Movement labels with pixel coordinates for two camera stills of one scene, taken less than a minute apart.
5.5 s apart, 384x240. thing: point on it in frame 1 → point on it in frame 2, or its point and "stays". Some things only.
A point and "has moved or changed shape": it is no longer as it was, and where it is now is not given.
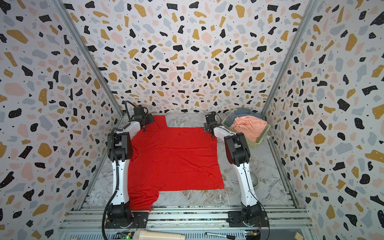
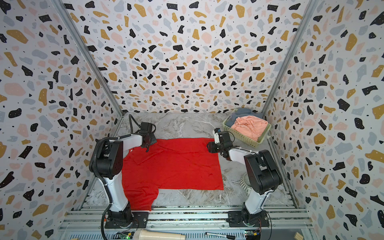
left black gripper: [148, 116] → [152, 138]
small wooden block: [298, 236] stays
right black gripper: [207, 126] → [212, 146]
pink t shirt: [251, 127] stays
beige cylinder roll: [153, 235] stays
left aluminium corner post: [88, 55] stays
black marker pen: [227, 236] stays
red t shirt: [168, 158] has moved or changed shape
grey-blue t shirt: [240, 112] stays
